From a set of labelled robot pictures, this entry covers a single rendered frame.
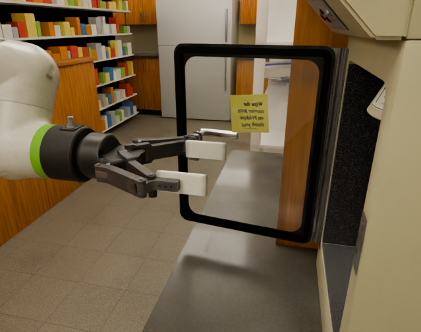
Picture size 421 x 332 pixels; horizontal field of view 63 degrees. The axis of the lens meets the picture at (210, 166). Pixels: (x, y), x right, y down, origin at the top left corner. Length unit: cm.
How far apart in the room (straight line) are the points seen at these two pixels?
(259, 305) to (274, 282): 7
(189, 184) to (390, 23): 28
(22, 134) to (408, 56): 53
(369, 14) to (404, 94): 7
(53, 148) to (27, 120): 8
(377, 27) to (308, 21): 37
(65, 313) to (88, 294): 16
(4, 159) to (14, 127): 5
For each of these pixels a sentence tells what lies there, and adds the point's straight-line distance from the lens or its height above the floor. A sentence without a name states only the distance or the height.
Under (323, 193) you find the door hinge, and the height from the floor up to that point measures 111.
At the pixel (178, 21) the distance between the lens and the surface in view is 547.
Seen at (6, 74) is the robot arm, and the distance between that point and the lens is 65.
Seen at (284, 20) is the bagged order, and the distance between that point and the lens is 175.
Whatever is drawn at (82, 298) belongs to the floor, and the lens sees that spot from 218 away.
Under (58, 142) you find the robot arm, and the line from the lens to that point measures 57.
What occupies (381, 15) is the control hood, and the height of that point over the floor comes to 143.
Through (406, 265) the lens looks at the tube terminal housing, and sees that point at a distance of 42.
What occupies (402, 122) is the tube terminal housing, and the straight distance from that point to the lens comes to 35.
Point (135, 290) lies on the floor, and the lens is 214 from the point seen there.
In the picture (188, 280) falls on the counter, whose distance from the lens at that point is 73.
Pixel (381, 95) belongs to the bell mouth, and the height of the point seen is 134.
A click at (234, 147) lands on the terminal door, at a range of 70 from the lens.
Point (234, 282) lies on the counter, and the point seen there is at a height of 94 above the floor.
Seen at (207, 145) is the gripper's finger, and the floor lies 123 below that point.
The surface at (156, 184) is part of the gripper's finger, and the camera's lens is 46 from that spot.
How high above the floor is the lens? 142
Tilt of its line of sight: 22 degrees down
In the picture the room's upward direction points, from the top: straight up
